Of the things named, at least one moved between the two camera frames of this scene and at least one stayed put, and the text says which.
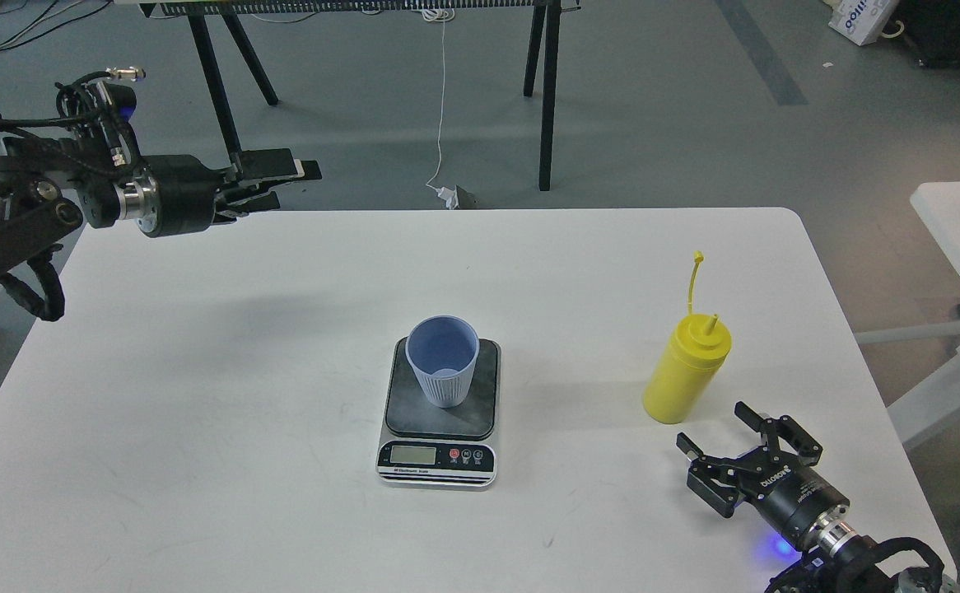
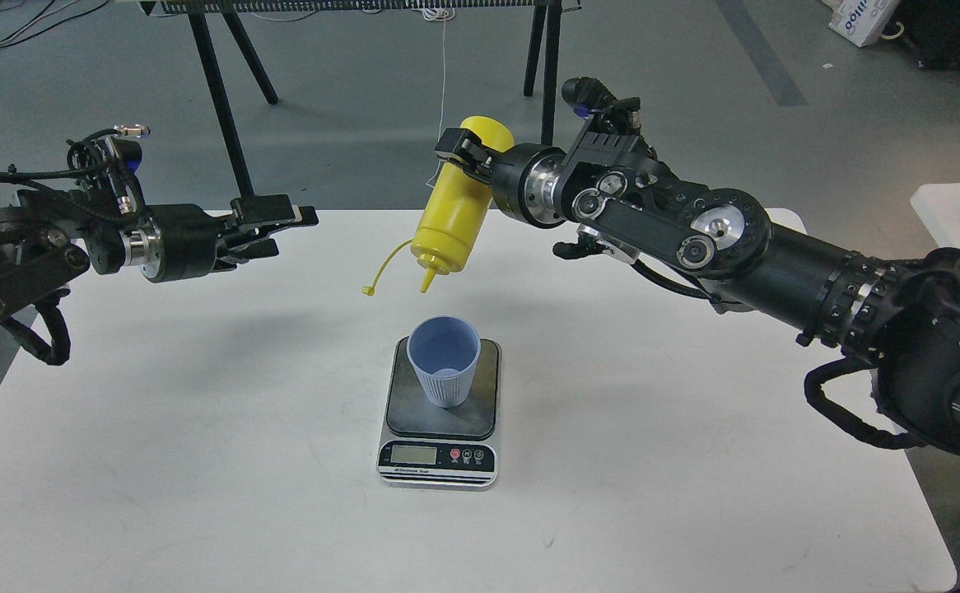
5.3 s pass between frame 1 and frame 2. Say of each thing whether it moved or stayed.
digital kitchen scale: stayed
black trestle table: stayed
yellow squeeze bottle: moved
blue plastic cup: stayed
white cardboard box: stayed
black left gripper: moved
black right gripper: moved
